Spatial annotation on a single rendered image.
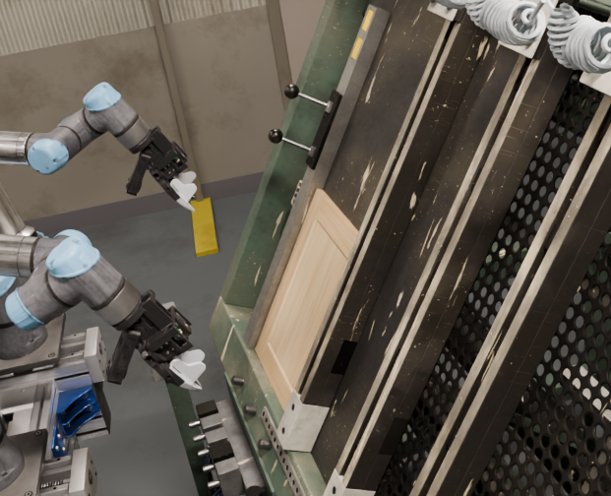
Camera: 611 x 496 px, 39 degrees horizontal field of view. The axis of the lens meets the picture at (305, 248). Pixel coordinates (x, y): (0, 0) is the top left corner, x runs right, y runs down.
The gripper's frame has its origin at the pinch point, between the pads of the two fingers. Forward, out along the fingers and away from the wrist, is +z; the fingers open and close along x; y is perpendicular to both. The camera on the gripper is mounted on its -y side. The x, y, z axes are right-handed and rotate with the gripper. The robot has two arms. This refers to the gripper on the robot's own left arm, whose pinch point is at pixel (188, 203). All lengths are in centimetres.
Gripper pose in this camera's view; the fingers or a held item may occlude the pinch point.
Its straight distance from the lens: 213.9
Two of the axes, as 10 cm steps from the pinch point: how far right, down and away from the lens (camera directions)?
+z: 5.9, 6.6, 4.6
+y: 7.9, -5.7, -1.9
